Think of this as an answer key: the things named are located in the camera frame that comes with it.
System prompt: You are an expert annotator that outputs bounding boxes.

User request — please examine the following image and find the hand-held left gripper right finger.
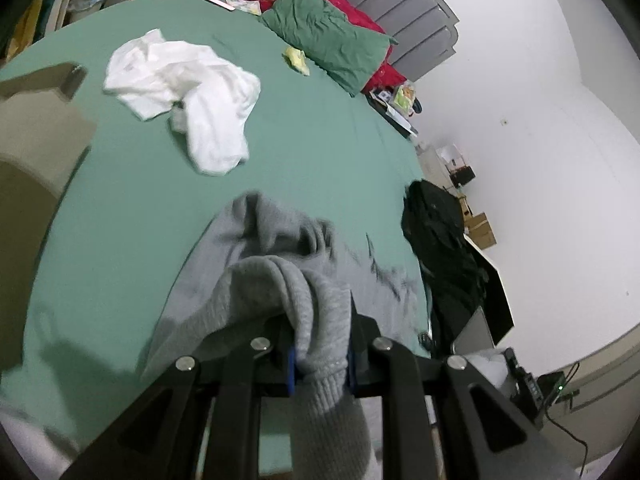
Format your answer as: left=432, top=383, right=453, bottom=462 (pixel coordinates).
left=344, top=292, right=591, bottom=480

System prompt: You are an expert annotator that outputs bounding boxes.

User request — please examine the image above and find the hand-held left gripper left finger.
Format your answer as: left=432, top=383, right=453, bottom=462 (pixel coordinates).
left=60, top=314, right=301, bottom=480

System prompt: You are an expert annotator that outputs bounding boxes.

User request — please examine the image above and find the grey knit sweater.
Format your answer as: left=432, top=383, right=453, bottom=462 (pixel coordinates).
left=141, top=191, right=432, bottom=480

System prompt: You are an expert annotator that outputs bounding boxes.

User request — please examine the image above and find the black garment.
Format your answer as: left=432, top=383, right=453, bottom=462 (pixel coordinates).
left=401, top=179, right=492, bottom=358

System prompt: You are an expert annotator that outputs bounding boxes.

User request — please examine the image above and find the black power strip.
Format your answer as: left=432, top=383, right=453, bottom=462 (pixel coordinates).
left=502, top=347, right=547, bottom=413

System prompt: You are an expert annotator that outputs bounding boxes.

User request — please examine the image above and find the cardboard box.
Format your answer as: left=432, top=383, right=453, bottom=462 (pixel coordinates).
left=462, top=212, right=497, bottom=250

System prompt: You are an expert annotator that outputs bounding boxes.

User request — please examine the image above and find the green bed sheet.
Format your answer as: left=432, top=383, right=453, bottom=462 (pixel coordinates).
left=0, top=0, right=432, bottom=476

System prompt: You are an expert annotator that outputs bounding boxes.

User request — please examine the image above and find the pile of papers and books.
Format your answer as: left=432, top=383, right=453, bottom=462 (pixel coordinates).
left=364, top=80, right=422, bottom=137

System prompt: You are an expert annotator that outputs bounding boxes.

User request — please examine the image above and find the white crumpled garment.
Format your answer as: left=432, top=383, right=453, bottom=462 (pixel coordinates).
left=103, top=28, right=262, bottom=177

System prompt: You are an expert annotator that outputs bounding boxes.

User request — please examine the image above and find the small yellow cloth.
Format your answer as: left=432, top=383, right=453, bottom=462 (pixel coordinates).
left=283, top=46, right=311, bottom=77

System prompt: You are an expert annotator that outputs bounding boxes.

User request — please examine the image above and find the green pillow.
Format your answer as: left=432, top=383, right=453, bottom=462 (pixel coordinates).
left=259, top=0, right=399, bottom=98

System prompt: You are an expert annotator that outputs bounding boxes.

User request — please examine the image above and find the beige cardboard piece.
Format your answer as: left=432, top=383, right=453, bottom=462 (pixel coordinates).
left=0, top=62, right=97, bottom=361

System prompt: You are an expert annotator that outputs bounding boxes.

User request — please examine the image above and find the grey padded headboard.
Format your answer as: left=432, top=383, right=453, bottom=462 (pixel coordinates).
left=303, top=0, right=460, bottom=82

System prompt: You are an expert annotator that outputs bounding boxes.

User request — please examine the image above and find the black cable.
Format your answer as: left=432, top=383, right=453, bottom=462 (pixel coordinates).
left=542, top=360, right=591, bottom=476

